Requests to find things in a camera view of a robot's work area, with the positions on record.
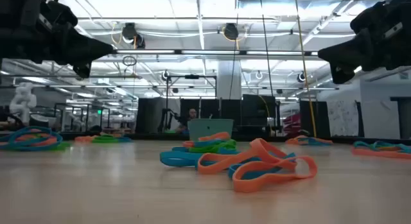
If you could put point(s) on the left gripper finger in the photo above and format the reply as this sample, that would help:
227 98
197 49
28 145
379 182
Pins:
86 50
83 70

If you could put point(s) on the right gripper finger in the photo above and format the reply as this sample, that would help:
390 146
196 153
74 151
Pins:
346 55
343 75

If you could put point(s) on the person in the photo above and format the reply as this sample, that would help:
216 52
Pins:
192 114

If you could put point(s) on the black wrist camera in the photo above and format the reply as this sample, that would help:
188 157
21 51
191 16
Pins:
62 13
367 17

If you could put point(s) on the white robot figure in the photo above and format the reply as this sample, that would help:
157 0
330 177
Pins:
22 102

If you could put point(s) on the white column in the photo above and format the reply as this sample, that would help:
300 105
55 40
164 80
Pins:
228 79

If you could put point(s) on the white patterned sheet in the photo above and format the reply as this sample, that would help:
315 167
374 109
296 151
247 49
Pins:
343 118

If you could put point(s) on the black stand frame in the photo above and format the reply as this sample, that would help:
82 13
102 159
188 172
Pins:
191 76

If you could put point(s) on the light teal plastic basket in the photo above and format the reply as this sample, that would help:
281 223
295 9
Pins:
210 129

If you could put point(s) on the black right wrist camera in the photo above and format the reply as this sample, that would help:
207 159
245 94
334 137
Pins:
367 17

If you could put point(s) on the black partition panel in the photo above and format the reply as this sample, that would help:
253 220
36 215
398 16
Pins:
258 110
208 108
316 118
151 115

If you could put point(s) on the long ceiling light bar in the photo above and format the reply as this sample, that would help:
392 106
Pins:
212 52

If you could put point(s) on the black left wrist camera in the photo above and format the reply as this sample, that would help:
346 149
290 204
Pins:
62 13

